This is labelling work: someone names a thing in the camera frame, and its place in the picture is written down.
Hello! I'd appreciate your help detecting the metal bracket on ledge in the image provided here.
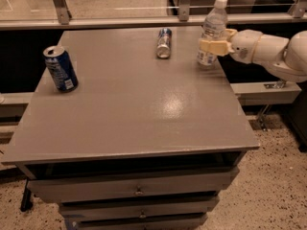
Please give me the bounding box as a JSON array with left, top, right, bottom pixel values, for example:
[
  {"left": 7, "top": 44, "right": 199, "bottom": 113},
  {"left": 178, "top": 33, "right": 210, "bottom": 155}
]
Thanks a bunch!
[{"left": 264, "top": 80, "right": 286, "bottom": 89}]

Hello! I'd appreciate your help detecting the middle grey drawer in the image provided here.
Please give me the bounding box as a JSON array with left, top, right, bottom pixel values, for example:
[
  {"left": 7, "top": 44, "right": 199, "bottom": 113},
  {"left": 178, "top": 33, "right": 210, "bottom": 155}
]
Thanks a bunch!
[{"left": 59, "top": 195, "right": 219, "bottom": 221}]

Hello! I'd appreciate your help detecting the grey metal railing frame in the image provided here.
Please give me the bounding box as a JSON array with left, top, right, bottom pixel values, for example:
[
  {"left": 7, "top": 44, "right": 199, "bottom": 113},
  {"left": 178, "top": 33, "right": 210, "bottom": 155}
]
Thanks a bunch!
[{"left": 0, "top": 0, "right": 307, "bottom": 30}]

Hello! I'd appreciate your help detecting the blue soda can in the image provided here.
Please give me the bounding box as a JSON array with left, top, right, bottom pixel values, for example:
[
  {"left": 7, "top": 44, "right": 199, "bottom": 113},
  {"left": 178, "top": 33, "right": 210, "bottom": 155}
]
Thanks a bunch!
[{"left": 43, "top": 46, "right": 79, "bottom": 92}]

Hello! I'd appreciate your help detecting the grey drawer cabinet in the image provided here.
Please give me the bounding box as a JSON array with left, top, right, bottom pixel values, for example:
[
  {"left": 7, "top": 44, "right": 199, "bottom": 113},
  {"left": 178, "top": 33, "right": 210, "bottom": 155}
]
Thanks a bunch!
[{"left": 0, "top": 26, "right": 261, "bottom": 230}]

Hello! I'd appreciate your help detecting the clear plastic water bottle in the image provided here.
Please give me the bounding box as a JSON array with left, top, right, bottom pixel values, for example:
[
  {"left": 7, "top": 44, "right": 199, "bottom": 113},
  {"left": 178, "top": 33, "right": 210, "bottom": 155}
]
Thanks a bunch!
[{"left": 197, "top": 0, "right": 227, "bottom": 68}]

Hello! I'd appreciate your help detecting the top grey drawer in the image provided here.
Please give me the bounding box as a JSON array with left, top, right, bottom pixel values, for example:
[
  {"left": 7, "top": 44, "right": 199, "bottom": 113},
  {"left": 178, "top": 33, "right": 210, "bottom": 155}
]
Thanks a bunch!
[{"left": 28, "top": 167, "right": 239, "bottom": 203}]

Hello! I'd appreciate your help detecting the silver blue redbull can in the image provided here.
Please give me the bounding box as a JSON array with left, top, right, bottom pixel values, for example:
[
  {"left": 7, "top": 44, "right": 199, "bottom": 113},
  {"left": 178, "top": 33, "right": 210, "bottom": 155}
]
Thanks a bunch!
[{"left": 156, "top": 28, "right": 172, "bottom": 58}]

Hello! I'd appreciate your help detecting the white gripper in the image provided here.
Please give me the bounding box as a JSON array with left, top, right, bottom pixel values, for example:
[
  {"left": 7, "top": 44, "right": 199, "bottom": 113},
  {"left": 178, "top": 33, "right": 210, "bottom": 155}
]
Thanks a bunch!
[{"left": 199, "top": 29, "right": 263, "bottom": 64}]

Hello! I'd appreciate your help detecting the bottom grey drawer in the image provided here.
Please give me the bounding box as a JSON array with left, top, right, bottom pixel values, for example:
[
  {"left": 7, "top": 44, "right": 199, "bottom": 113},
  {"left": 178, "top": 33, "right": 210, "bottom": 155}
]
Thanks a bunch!
[{"left": 66, "top": 213, "right": 207, "bottom": 230}]

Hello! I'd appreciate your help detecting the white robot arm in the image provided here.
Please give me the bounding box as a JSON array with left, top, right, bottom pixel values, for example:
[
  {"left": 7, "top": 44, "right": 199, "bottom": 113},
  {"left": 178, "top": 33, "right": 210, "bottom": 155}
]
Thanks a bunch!
[{"left": 199, "top": 29, "right": 307, "bottom": 82}]

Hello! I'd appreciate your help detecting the grey drawer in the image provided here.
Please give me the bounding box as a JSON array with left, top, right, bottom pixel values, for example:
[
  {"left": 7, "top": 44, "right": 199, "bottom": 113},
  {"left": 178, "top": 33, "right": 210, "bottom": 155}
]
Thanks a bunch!
[
  {"left": 59, "top": 195, "right": 219, "bottom": 221},
  {"left": 28, "top": 167, "right": 239, "bottom": 203},
  {"left": 66, "top": 213, "right": 207, "bottom": 230}
]

